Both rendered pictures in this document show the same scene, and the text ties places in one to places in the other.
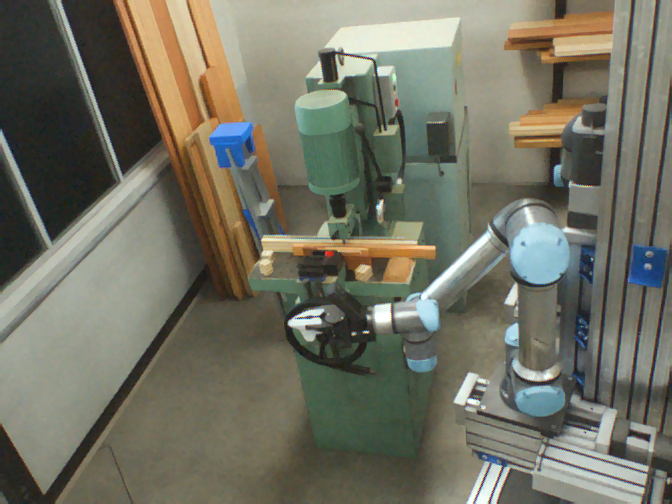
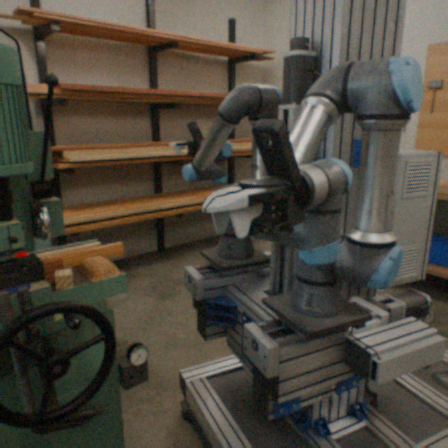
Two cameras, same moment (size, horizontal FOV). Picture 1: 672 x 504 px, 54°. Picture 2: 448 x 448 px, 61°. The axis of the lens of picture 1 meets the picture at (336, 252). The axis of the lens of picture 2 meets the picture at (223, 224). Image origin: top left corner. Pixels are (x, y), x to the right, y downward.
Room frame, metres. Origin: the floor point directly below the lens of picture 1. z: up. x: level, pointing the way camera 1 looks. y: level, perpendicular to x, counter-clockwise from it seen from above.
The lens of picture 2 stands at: (1.03, 0.53, 1.33)
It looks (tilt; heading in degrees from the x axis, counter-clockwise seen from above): 15 degrees down; 300
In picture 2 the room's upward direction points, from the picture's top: straight up
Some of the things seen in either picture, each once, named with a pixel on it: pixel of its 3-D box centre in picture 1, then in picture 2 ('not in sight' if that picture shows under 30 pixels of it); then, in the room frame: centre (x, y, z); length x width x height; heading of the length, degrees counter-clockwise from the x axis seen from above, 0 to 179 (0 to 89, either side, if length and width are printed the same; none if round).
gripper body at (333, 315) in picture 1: (350, 324); (274, 202); (1.25, -0.01, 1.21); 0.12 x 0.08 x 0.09; 79
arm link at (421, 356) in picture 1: (420, 343); (311, 231); (1.24, -0.17, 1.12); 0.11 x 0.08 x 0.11; 170
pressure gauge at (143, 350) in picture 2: not in sight; (137, 355); (1.75, -0.21, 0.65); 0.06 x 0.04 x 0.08; 70
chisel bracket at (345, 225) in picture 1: (343, 222); (5, 234); (2.06, -0.04, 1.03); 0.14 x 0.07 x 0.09; 160
